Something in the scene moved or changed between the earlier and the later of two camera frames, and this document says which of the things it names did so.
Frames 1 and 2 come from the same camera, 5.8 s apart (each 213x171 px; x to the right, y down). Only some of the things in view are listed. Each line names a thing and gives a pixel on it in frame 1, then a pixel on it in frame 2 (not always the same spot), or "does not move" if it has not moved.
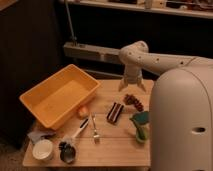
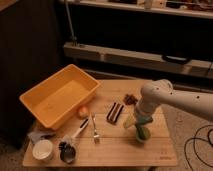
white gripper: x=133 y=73 → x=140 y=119
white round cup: x=42 y=149 does not move
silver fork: x=95 y=136 does not move
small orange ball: x=83 y=112 does not move
